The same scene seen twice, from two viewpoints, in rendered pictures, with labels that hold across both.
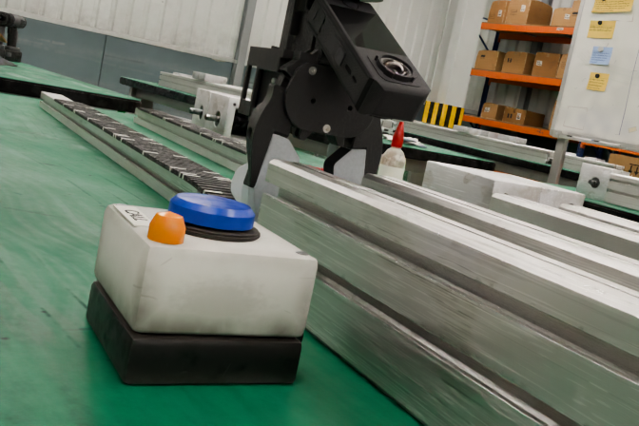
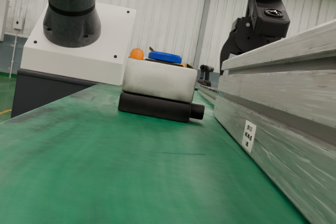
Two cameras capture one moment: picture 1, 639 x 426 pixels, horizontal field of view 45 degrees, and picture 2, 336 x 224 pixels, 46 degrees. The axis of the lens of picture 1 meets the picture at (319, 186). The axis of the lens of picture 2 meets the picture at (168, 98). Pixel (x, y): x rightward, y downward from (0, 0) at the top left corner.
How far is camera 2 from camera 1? 23 cm
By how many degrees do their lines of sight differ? 30
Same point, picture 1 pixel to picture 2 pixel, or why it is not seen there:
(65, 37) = not seen: hidden behind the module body
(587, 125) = not seen: outside the picture
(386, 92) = (264, 22)
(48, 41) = not seen: hidden behind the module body
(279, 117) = (232, 45)
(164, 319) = (132, 86)
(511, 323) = (247, 75)
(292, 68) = (238, 24)
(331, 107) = (258, 41)
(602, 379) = (256, 78)
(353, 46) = (256, 6)
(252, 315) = (167, 89)
